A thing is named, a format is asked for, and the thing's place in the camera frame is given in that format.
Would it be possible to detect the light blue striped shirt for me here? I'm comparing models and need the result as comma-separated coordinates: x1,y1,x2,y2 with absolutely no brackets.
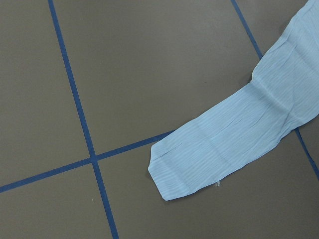
148,0,319,201

